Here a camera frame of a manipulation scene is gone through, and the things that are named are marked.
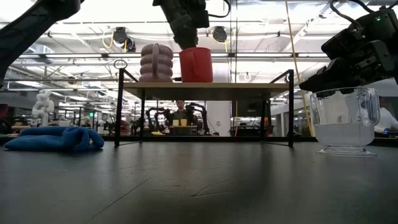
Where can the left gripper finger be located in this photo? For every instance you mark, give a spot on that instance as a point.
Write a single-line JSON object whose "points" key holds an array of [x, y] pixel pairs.
{"points": [[186, 43]]}

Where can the red plastic mug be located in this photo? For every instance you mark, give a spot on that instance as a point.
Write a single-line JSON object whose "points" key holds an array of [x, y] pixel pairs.
{"points": [[196, 65]]}

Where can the pink ribbed ceramic mug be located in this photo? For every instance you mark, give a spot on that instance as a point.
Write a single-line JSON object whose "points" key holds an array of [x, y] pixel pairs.
{"points": [[155, 63]]}

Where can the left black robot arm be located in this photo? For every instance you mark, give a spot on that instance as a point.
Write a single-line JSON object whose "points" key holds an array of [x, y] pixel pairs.
{"points": [[25, 28]]}

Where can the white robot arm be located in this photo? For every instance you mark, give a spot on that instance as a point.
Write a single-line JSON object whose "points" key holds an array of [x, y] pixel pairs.
{"points": [[43, 107]]}

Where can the black background robot arm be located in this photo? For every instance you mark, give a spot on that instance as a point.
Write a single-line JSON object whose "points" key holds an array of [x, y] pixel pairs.
{"points": [[157, 118], [200, 115]]}

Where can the clear glass footed cup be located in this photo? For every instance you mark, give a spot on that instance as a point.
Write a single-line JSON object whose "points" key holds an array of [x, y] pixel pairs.
{"points": [[345, 124]]}

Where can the person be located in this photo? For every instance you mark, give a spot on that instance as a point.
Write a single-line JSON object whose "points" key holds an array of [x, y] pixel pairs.
{"points": [[181, 113], [387, 119]]}

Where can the blue cloth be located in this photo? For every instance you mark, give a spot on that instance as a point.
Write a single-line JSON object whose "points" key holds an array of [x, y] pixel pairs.
{"points": [[53, 138]]}

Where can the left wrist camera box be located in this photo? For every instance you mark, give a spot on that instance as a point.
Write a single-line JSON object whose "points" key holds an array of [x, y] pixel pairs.
{"points": [[200, 14]]}

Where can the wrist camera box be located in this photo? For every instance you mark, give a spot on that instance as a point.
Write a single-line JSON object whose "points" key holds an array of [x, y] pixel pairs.
{"points": [[342, 42], [200, 14]]}

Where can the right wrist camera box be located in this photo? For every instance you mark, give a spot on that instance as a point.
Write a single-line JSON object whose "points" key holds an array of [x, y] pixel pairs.
{"points": [[342, 42]]}

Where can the wooden shelf with black frame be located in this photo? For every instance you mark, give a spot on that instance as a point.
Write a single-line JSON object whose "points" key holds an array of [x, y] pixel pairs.
{"points": [[217, 91]]}

